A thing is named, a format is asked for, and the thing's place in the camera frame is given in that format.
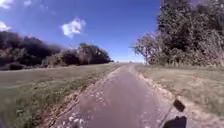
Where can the grey asphalt path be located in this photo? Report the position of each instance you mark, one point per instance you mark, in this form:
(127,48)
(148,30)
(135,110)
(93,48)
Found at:
(121,100)

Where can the wide grass field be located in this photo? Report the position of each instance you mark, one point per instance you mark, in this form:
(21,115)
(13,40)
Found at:
(36,86)

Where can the grass verge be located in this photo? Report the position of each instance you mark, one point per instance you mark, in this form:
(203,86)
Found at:
(190,83)

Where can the dark wood of trees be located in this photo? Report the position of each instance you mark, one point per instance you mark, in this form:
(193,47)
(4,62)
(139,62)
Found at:
(33,53)

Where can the tall trees beside path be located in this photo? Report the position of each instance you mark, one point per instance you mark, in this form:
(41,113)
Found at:
(190,36)

